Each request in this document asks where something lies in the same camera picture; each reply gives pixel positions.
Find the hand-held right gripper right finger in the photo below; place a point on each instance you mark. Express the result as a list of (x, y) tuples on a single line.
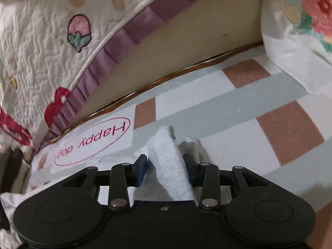
[(189, 171)]

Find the beige bed frame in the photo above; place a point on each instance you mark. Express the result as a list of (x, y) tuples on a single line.
[(194, 36)]

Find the quilted bear print bedspread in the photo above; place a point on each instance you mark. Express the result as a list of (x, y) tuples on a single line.
[(39, 57)]

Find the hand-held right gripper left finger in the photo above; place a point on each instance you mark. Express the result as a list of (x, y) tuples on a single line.
[(141, 171)]

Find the light grey garment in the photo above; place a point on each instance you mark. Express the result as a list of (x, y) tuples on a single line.
[(168, 160)]

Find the colourful floral quilt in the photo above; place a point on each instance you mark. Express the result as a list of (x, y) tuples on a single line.
[(311, 5)]

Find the checkered cartoon dog rug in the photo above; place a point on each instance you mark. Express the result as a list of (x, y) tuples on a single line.
[(233, 101)]

